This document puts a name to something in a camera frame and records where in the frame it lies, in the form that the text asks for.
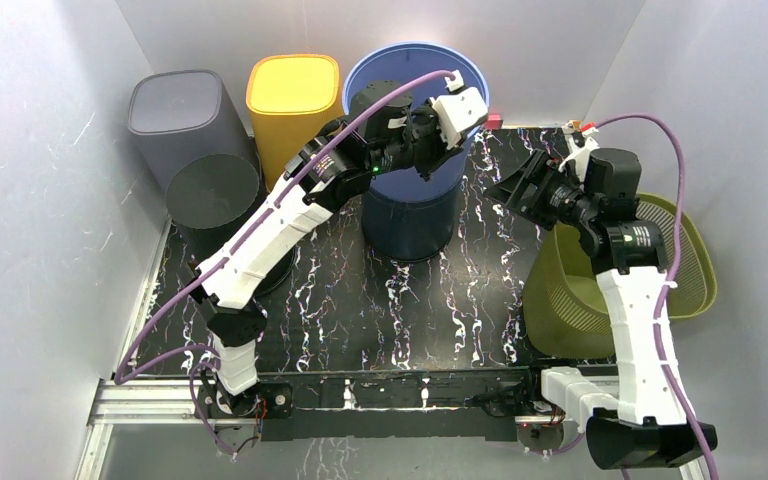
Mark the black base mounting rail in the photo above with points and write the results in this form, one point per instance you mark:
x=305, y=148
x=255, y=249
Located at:
x=492, y=404

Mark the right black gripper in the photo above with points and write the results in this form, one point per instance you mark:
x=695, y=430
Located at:
x=542, y=196

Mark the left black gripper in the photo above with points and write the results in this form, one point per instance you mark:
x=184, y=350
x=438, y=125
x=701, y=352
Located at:
x=444, y=155

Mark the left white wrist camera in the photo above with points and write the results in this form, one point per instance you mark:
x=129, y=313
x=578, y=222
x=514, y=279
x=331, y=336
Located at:
x=459, y=111

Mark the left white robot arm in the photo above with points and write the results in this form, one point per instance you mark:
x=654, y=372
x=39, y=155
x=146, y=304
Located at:
x=382, y=133

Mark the grey mesh waste basket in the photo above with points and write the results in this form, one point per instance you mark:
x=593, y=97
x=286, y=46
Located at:
x=176, y=118

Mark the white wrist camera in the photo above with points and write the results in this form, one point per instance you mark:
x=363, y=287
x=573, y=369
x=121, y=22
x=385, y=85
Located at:
x=581, y=142
x=459, y=111

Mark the olive green mesh basket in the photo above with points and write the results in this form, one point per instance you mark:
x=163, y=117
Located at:
x=565, y=313

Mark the blue plastic bin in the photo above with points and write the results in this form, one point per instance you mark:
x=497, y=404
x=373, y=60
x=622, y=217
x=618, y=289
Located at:
x=402, y=62

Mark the orange mesh waste basket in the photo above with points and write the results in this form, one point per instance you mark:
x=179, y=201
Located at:
x=289, y=99

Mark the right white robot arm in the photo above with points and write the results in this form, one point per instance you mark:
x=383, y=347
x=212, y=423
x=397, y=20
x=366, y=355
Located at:
x=649, y=423

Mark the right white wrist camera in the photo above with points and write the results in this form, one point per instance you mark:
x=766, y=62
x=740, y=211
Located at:
x=581, y=142

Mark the small red block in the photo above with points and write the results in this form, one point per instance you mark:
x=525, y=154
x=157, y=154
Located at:
x=493, y=122

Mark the dark navy bin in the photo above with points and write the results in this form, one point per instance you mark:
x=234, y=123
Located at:
x=409, y=231

